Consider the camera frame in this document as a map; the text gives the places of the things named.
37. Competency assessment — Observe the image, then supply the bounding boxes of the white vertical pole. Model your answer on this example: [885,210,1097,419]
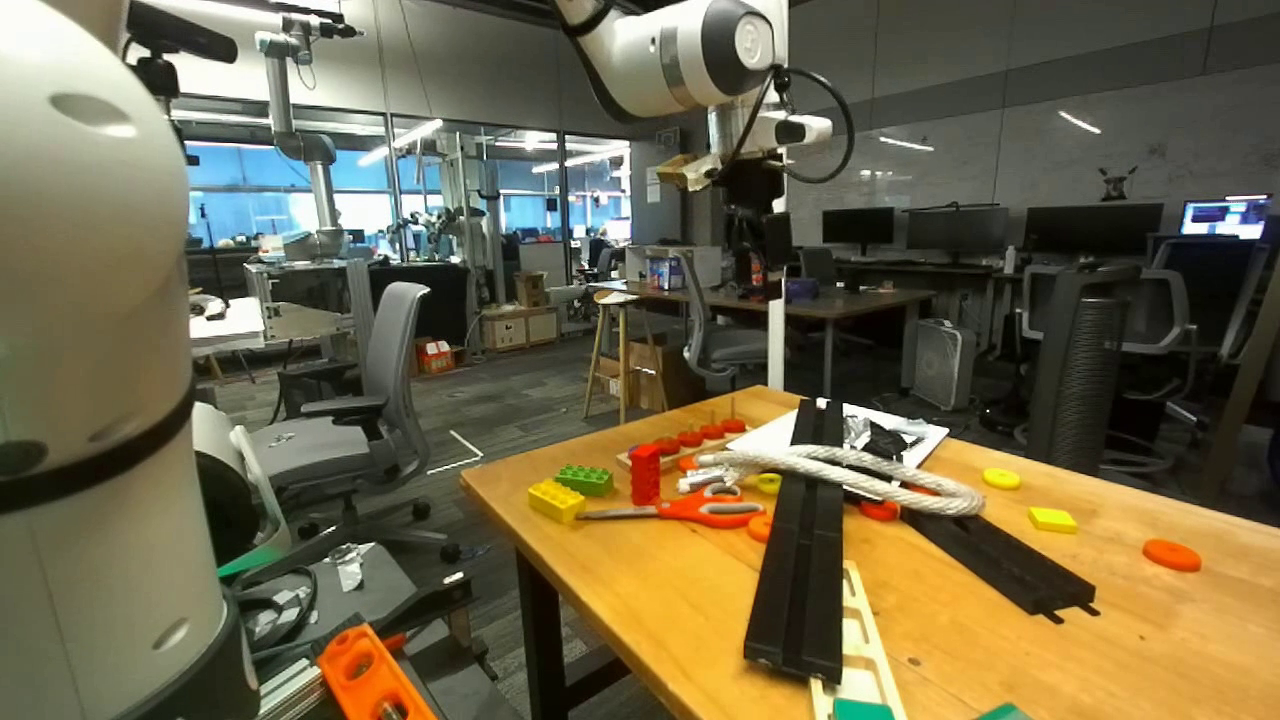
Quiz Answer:
[763,293,791,392]

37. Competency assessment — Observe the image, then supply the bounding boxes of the green toy brick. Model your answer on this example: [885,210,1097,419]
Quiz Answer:
[551,458,616,499]

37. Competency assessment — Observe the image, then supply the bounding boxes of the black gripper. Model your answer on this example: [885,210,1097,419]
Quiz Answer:
[721,157,795,293]

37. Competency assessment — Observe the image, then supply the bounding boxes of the dark computer monitor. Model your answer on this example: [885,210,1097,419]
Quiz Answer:
[819,202,901,252]
[1018,200,1166,258]
[904,200,1016,265]

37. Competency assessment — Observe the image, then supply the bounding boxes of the small red floor box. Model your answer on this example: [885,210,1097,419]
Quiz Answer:
[411,334,459,374]

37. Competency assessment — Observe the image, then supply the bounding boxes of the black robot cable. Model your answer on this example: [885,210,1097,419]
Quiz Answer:
[772,59,861,192]

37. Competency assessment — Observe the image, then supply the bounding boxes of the cardboard box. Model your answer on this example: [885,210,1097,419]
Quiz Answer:
[476,299,563,356]

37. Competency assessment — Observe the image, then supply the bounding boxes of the long black track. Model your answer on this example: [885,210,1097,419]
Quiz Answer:
[739,394,851,691]

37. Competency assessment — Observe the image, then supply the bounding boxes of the short black track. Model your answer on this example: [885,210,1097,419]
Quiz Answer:
[901,505,1104,627]

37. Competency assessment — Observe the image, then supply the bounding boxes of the orange handled scissors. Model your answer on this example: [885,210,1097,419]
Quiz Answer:
[572,482,768,533]

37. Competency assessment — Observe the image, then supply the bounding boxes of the black camera on stand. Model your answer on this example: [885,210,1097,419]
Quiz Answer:
[125,0,245,69]

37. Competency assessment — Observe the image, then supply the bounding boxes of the lit computer monitor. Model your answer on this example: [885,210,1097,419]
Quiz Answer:
[1174,194,1273,249]

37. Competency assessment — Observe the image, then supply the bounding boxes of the orange plastic tool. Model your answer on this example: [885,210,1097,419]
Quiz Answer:
[317,618,435,720]

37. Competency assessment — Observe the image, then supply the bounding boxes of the yellow toy brick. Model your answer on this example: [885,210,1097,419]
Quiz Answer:
[523,475,593,528]

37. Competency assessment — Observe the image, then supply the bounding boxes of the wooden stool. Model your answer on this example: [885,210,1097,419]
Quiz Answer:
[579,289,673,429]

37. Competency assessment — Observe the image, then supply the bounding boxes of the tan wrist camera mount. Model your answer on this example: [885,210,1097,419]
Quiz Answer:
[655,147,726,200]

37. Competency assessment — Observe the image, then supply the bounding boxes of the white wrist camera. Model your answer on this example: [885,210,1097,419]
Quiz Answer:
[763,108,838,152]

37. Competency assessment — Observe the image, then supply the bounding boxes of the wooden rack with rods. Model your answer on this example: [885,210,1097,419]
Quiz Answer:
[611,411,753,473]

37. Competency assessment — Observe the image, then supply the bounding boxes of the red toy block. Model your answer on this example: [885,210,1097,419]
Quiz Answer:
[626,441,663,507]

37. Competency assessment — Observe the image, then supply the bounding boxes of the wooden desk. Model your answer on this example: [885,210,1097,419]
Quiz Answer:
[622,279,937,404]

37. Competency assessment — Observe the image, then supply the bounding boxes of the white braided rope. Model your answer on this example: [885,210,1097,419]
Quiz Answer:
[674,436,992,525]

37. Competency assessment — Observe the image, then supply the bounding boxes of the grey mesh office chair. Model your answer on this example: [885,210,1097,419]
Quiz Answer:
[245,275,465,564]

